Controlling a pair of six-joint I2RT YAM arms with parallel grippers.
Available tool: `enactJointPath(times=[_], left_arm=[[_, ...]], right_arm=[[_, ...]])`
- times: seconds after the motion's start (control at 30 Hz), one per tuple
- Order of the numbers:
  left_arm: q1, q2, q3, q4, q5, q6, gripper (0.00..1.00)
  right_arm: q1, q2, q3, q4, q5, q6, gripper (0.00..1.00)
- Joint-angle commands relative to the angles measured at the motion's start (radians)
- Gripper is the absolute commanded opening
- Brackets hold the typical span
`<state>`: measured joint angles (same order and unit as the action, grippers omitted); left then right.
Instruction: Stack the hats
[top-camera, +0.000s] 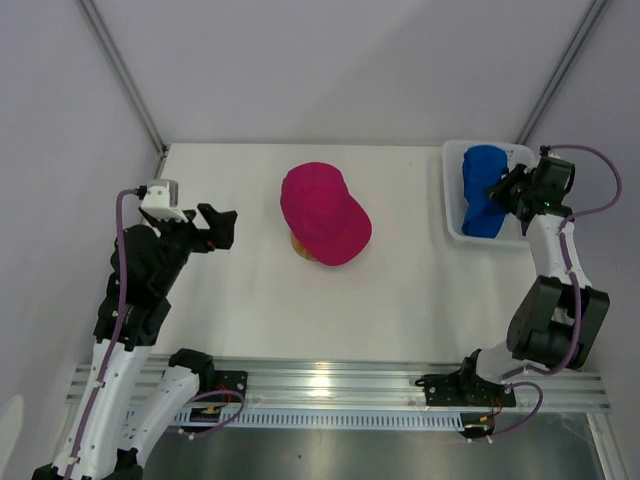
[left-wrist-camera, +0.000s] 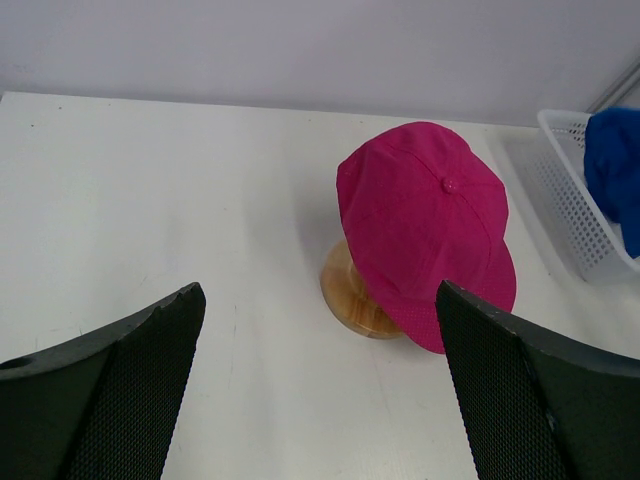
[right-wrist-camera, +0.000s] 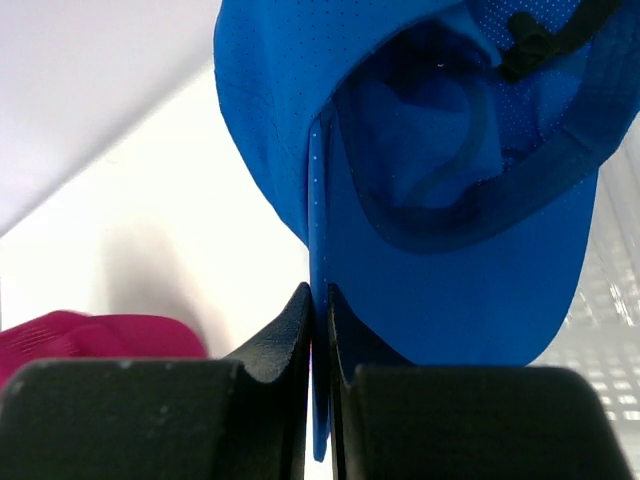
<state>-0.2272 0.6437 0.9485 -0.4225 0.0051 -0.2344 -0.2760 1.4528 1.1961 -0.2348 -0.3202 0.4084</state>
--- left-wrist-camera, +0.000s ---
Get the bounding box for right frame post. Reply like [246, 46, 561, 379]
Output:
[587, 58, 639, 113]

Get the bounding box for white plastic basket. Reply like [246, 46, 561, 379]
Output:
[530, 109, 639, 284]

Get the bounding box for wooden hat stand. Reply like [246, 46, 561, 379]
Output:
[320, 240, 404, 340]

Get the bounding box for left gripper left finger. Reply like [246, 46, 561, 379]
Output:
[1, 283, 206, 479]

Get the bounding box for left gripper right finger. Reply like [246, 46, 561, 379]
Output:
[436, 281, 639, 479]

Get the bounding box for blue cap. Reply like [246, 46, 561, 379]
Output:
[584, 107, 639, 258]

